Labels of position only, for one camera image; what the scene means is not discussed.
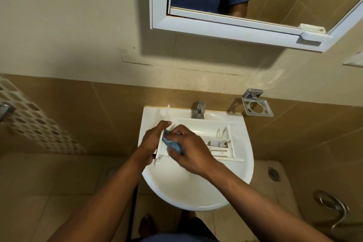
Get person's left hand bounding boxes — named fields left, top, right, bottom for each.
left=138, top=121, right=172, bottom=166

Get person's right hand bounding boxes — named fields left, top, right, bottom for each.
left=165, top=125, right=220, bottom=178

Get blue cleaning cloth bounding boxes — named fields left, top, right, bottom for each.
left=163, top=130, right=184, bottom=156

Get white plastic drawer tray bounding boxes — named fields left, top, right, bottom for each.
left=153, top=118, right=245, bottom=167

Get person's left forearm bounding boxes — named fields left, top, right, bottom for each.
left=48, top=150, right=154, bottom=242

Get person's right forearm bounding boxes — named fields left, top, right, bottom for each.
left=203, top=162, right=327, bottom=242

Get white ceramic wash basin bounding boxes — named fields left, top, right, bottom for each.
left=138, top=106, right=254, bottom=212

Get chrome basin faucet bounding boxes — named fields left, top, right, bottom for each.
left=191, top=101, right=206, bottom=120

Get black drain pipe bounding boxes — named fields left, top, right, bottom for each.
left=126, top=185, right=139, bottom=242

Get person's left foot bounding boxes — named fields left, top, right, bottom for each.
left=138, top=215, right=156, bottom=239

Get dark blue shorts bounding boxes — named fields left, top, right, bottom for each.
left=132, top=216, right=219, bottom=242

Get white framed mirror cabinet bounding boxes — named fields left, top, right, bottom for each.
left=149, top=0, right=363, bottom=53

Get small white soap bar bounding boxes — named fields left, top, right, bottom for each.
left=299, top=23, right=326, bottom=34

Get chrome wall toothbrush holder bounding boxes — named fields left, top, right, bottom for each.
left=242, top=89, right=274, bottom=117

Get chrome wall tap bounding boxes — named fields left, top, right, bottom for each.
left=0, top=102, right=16, bottom=122

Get chrome flexible hose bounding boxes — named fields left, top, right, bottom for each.
left=313, top=190, right=351, bottom=231

